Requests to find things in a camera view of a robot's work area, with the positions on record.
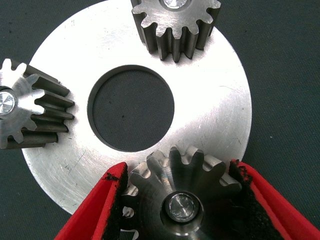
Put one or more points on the large steel gear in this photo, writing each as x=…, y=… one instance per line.
x=150, y=195

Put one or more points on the dark grey table cloth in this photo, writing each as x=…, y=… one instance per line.
x=287, y=75

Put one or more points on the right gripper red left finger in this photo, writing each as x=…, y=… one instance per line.
x=100, y=212

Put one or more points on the small steel gear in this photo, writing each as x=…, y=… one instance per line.
x=175, y=27
x=50, y=105

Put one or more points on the round metal plate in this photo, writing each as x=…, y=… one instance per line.
x=200, y=100

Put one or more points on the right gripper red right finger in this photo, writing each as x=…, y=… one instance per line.
x=270, y=212

